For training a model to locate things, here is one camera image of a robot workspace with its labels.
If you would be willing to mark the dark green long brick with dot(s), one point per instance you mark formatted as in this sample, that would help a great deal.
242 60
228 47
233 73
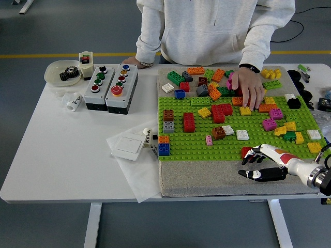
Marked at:
227 92
175 78

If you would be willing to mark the orange square brick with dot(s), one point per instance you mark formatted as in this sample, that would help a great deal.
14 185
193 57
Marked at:
163 140

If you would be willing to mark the blue square brick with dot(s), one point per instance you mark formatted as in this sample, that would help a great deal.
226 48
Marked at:
163 150
179 94

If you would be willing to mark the red square brick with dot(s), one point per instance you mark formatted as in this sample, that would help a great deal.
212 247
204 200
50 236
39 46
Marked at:
244 152
227 109
184 87

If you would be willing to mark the emergency stop control box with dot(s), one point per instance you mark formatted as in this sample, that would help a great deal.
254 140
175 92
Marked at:
130 85

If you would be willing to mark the lime green long brick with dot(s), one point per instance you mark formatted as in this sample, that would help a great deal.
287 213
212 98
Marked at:
272 84
200 102

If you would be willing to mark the small green plastic part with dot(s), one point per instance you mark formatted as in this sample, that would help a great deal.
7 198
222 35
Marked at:
301 67

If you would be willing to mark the person's left forearm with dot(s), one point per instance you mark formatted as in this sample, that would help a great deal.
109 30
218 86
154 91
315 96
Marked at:
258 46

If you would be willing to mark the black square brick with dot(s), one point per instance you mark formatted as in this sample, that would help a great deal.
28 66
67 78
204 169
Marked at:
294 103

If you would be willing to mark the narrow pink brick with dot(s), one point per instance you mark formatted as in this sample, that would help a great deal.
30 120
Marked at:
209 141

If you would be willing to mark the light blue object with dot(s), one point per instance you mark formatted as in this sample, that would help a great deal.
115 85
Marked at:
328 94

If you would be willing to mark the dark green square brick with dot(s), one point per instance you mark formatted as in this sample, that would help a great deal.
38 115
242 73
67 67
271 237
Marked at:
289 136

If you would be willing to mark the brown square brick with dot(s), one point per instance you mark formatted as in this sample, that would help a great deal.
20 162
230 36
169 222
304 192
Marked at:
168 115
218 133

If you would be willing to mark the blue toy brick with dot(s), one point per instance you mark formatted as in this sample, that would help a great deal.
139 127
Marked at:
328 140

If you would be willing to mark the pink hollow brick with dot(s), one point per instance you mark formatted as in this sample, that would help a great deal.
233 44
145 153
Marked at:
231 75

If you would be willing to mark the red long brick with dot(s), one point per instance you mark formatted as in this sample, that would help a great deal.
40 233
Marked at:
188 122
217 115

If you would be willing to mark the small dark green brick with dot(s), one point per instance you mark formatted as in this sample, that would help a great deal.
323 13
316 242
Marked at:
228 73

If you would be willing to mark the white labelled tube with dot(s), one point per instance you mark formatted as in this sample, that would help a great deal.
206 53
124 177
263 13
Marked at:
148 135

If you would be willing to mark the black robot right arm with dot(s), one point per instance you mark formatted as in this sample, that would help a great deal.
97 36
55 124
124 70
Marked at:
324 180

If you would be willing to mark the grey-brown mat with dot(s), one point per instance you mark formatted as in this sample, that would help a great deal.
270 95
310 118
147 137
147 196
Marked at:
196 180

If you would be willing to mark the grey slope brick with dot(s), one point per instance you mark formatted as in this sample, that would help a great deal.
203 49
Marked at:
202 91
187 76

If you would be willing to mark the black box green label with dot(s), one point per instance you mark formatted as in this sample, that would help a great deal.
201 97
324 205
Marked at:
324 103

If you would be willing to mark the white pipe fitting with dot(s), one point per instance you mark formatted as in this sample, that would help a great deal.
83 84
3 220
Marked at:
75 102

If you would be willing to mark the black metal gear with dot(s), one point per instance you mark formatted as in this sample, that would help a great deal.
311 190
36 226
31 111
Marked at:
74 71
64 76

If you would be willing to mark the narrow yellow brick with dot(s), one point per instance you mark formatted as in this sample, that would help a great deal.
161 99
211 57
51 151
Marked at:
299 138

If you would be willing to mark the white tissue paper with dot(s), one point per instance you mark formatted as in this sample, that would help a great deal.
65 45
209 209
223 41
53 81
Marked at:
141 178

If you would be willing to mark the white wall switch plate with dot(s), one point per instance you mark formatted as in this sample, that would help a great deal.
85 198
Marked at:
128 147

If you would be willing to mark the pink square brick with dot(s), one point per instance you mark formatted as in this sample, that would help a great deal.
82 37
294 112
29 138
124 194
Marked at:
276 114
269 124
229 84

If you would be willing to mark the small metal clip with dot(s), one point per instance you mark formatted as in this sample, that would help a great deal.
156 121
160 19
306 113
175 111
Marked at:
305 77

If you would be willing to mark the small cream switch box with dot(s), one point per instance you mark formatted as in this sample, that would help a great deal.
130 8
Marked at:
87 70

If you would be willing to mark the grey square brick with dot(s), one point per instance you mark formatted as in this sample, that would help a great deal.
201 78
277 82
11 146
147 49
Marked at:
168 127

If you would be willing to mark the clear plastic bag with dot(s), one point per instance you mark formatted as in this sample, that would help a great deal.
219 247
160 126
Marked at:
320 120

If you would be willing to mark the person's left hand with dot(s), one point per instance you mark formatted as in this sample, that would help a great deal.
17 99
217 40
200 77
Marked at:
249 85

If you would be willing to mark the orange long brick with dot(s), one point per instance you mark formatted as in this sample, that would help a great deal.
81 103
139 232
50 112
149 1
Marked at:
214 93
269 108
218 75
196 70
236 101

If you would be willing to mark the person's right hand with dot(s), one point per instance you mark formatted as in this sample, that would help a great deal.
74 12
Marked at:
132 62

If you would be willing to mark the small black cap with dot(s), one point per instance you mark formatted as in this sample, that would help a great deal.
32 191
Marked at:
155 136

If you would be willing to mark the person's right forearm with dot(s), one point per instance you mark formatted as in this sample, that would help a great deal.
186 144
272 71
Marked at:
147 46

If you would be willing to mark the green toy baseplate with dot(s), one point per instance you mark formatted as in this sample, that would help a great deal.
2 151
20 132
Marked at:
194 152

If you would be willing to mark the white printed tube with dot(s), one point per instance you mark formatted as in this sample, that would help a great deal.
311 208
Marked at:
154 153

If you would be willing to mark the distant white table leg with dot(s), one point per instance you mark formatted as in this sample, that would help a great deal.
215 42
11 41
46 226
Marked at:
23 7

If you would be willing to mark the person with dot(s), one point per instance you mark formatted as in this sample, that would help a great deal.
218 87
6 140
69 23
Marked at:
201 33

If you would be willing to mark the white plastic bowl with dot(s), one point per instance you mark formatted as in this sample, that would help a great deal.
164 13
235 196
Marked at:
53 73

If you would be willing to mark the white square brick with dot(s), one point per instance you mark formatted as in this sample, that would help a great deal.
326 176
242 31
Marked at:
168 87
229 130
313 134
289 97
242 135

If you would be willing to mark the dark maroon square brick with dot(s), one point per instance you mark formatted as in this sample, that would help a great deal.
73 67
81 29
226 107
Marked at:
203 80

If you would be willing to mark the black yellow warning label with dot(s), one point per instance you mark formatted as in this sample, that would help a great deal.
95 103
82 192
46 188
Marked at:
325 201

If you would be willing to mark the four-button control box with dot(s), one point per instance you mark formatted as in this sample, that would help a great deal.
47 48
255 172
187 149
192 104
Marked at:
95 100

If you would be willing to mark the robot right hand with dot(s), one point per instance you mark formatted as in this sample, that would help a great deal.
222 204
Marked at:
284 160

